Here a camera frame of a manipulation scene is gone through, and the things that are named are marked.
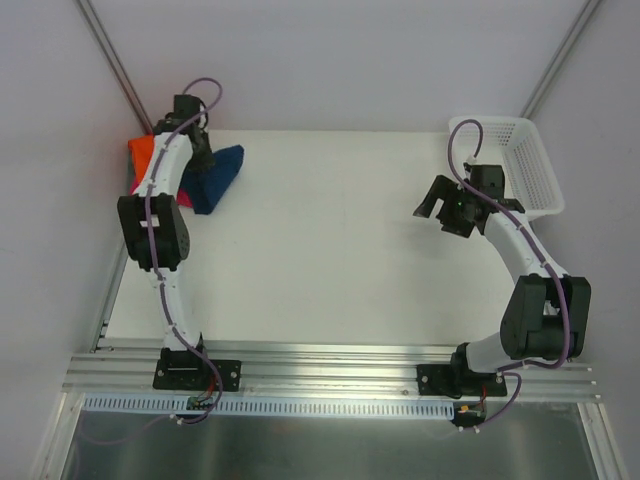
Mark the blue t-shirt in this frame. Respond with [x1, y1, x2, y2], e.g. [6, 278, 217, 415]
[179, 145, 245, 215]

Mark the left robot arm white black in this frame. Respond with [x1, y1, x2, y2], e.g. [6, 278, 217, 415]
[117, 93, 214, 388]

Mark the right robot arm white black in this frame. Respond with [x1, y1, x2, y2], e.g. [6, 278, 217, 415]
[414, 165, 591, 398]

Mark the pink folded t-shirt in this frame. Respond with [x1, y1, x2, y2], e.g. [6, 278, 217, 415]
[129, 180, 193, 208]

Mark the orange folded t-shirt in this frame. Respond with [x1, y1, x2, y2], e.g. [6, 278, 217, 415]
[127, 135, 154, 189]

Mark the white plastic basket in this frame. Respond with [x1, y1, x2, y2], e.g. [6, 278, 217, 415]
[448, 115, 565, 221]

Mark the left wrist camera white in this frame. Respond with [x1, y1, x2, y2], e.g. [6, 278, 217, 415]
[197, 101, 209, 130]

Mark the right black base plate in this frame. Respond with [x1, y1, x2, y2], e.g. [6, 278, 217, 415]
[416, 363, 507, 400]

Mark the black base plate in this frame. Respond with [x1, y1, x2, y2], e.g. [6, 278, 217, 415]
[152, 351, 242, 392]
[416, 363, 507, 400]

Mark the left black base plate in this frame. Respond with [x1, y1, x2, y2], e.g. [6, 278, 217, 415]
[152, 351, 242, 392]

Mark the aluminium mounting rail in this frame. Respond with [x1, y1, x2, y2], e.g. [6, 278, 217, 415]
[62, 338, 604, 403]

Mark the white slotted cable duct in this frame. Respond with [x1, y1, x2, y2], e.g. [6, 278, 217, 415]
[83, 393, 454, 421]

